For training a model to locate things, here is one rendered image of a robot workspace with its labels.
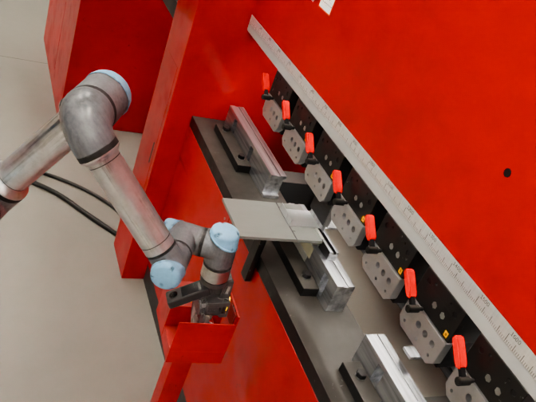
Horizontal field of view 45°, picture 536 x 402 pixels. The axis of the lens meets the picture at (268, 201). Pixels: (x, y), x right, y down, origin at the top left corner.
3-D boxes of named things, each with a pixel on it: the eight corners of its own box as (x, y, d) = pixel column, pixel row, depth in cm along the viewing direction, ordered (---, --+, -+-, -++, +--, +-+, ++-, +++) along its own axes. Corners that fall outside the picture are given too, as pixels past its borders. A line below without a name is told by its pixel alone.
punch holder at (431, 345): (396, 319, 149) (427, 265, 141) (424, 319, 153) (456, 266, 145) (428, 369, 138) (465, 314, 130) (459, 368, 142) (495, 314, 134)
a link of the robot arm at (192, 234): (156, 233, 153) (201, 246, 153) (168, 210, 163) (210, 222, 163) (151, 258, 157) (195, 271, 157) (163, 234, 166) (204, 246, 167)
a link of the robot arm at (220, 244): (211, 215, 162) (244, 225, 162) (203, 250, 168) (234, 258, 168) (205, 233, 155) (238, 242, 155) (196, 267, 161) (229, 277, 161)
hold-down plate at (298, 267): (266, 230, 204) (269, 223, 202) (281, 231, 206) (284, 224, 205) (300, 296, 181) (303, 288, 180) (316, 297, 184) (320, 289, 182)
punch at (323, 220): (307, 211, 196) (318, 186, 192) (313, 212, 197) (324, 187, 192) (320, 232, 189) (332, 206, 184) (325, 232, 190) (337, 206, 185)
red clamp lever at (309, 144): (305, 131, 186) (308, 163, 183) (317, 132, 188) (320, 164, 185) (302, 132, 187) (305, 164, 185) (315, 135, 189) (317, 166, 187)
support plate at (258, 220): (221, 200, 188) (222, 197, 187) (299, 206, 200) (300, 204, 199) (239, 238, 174) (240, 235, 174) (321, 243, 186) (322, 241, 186)
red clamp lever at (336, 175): (333, 168, 171) (336, 203, 168) (346, 170, 173) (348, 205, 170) (329, 170, 172) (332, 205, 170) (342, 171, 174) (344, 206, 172)
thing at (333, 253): (301, 218, 198) (304, 210, 197) (309, 218, 200) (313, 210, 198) (326, 260, 184) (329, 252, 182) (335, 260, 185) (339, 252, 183)
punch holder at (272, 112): (260, 112, 224) (276, 69, 215) (281, 116, 227) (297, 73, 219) (274, 134, 212) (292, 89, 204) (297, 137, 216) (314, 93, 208)
